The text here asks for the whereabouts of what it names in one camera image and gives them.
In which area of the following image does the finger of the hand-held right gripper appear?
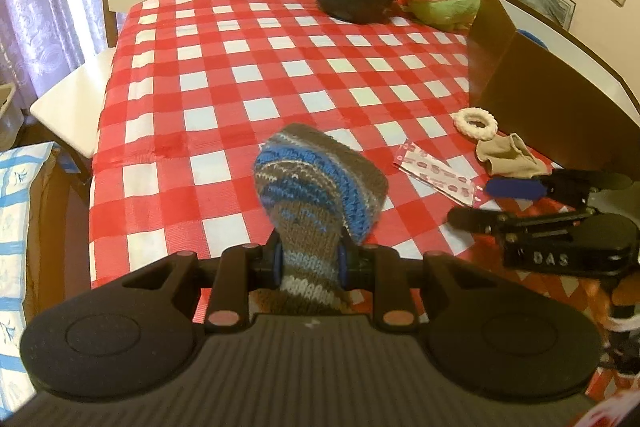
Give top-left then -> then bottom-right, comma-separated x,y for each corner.
486,169 -> 634,208
446,205 -> 601,234

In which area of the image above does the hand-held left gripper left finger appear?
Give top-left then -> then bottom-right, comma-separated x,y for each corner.
122,232 -> 286,334

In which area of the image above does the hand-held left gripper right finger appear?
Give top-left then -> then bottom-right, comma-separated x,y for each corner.
337,237 -> 502,334

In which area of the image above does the beige sock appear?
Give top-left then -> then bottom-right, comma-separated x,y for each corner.
475,133 -> 552,180

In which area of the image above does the pink printed packet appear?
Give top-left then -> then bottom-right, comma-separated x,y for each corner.
391,139 -> 482,208

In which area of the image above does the brown cardboard box white inside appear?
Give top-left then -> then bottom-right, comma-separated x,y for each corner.
467,0 -> 640,182

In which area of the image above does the striped knitted sock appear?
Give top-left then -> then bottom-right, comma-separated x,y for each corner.
247,123 -> 390,315

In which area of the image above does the blue cloth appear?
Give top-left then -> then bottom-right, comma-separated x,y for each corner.
517,29 -> 549,51

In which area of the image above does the red white checkered tablecloth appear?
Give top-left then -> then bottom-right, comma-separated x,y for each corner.
89,0 -> 640,325

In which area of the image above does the blue white patterned bag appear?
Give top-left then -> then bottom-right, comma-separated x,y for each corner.
0,141 -> 62,414

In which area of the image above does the white plastic bin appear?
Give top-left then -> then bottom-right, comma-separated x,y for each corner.
0,82 -> 25,148

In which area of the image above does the lavender lace curtain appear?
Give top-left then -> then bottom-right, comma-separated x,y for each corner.
0,0 -> 261,120

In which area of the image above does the white ring hair tie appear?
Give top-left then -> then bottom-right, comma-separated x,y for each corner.
454,107 -> 499,138

